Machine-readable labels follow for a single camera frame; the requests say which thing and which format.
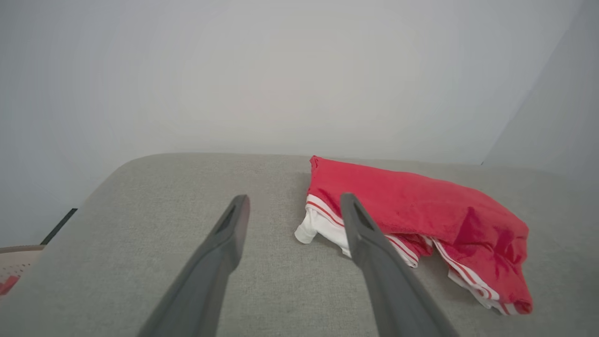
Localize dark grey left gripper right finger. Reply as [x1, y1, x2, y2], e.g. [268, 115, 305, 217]
[340, 192, 460, 337]

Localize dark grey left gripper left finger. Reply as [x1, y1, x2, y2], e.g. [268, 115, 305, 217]
[138, 195, 250, 337]

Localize red and white basketball jersey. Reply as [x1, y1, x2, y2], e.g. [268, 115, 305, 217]
[294, 155, 534, 315]

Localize beige perforated laundry basket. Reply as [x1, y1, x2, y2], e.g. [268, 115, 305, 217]
[0, 245, 46, 300]

